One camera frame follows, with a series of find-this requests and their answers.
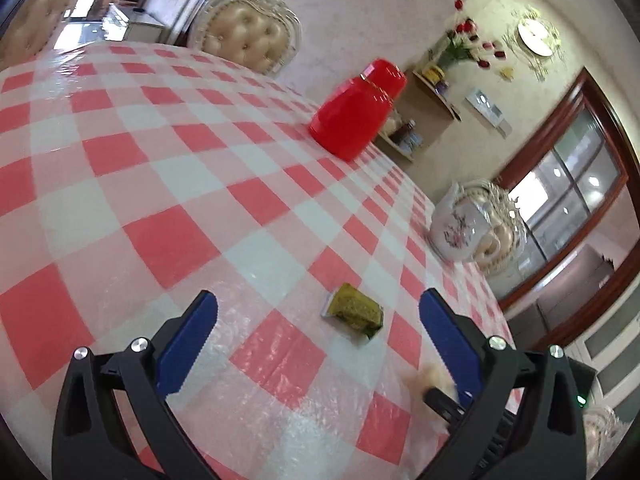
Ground white television stand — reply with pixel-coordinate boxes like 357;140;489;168
102;0;166;44

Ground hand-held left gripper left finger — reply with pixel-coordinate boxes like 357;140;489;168
51;290;221;480

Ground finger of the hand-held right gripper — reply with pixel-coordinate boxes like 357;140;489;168
423;384;466;420

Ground olive green snack packet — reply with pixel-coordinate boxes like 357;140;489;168
320;282;385;344

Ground artificial red flowers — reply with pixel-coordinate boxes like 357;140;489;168
425;0;506;79

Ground white framed wall picture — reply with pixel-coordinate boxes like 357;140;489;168
465;87;512;137

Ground red checkered tablecloth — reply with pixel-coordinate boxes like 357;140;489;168
0;40;526;480

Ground red thermos jug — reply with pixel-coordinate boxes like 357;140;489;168
308;58;407;162

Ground cream tufted dining chair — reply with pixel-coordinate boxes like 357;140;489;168
187;0;304;79
0;0;84;64
460;179;529;277
581;404;622;480

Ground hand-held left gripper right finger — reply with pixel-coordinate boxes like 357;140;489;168
419;287;588;480

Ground white floral teapot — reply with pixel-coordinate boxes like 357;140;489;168
427;182;501;264

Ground wooden framed glass door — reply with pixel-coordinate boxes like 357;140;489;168
492;67;640;311

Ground round wall clock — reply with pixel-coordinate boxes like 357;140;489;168
505;5;562;81

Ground wooden wall shelf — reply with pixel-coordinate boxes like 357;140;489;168
375;70;464;164

